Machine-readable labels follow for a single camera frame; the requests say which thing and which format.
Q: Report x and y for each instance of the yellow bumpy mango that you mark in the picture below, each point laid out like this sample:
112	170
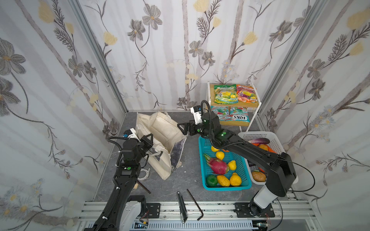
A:
223	181

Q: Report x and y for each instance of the yellow bell pepper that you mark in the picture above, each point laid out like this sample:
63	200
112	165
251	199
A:
264	147

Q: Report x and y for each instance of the white wooden two-tier shelf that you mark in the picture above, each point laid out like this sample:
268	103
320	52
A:
251	108

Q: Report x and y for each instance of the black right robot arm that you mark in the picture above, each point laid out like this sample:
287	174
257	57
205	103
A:
279	167

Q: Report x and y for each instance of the green candy bag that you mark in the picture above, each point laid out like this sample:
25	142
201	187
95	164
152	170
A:
225	94

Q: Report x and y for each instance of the pink dragon fruit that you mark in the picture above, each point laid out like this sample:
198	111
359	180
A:
218	167

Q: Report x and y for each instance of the large yellow citron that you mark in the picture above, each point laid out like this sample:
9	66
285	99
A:
235	180

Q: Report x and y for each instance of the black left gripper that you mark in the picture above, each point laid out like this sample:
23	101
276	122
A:
145	141

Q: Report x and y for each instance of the beige canvas tote bag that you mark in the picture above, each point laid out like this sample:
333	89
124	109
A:
168	142

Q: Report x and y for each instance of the purple eggplant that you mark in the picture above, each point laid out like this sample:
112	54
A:
259	141

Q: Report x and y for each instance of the orange carrot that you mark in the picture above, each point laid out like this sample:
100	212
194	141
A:
270	150

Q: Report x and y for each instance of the black hex key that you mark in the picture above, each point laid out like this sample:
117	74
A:
197	205

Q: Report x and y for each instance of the yellow pear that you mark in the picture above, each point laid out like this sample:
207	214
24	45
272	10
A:
232	165

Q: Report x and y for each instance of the small yellow lemon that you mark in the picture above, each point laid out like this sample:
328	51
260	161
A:
214	149

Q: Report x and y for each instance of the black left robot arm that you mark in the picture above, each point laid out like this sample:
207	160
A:
122	209

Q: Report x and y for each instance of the teal candy bag left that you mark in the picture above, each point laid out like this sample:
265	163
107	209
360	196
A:
223	112

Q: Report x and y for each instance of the orange Fox's fruits candy bag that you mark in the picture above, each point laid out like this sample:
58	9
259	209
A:
246	94

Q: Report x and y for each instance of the dark thin stick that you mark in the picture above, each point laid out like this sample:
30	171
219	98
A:
145	188

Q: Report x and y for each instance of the brown potato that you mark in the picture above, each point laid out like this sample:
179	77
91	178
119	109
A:
259	176

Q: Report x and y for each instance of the green round fruit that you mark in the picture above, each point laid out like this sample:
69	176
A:
211	181

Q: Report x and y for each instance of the teal plastic basket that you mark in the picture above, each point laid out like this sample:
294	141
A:
205	148

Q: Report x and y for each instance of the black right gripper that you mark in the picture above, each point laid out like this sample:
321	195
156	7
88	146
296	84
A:
189	128

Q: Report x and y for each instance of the black cylindrical tool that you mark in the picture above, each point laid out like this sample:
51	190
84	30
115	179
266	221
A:
182	206

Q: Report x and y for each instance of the teal Fox's candy bag right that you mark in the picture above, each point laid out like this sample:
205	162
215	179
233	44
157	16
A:
239	114

